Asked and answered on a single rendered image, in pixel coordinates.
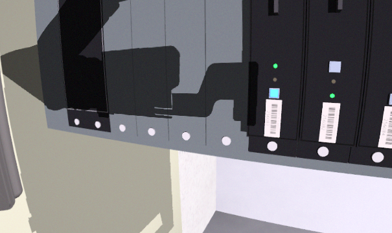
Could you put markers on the black server rack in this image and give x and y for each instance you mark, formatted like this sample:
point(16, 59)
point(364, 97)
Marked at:
point(174, 74)

